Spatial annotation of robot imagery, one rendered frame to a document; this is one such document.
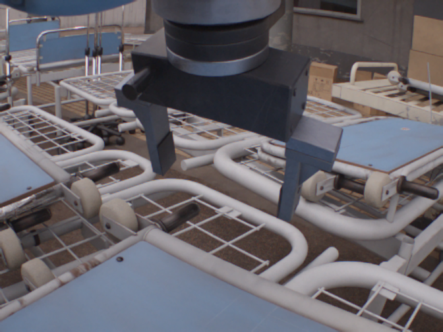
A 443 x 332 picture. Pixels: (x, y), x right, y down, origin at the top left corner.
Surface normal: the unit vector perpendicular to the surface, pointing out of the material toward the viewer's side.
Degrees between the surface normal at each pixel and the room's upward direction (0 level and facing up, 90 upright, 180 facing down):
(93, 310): 3
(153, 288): 3
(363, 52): 90
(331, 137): 25
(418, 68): 90
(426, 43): 90
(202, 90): 114
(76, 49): 90
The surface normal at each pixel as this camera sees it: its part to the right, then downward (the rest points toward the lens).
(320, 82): -0.44, 0.35
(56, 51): 0.61, 0.33
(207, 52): -0.15, 0.73
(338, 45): -0.69, 0.26
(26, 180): -0.01, -0.90
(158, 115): 0.89, 0.31
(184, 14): -0.47, 0.67
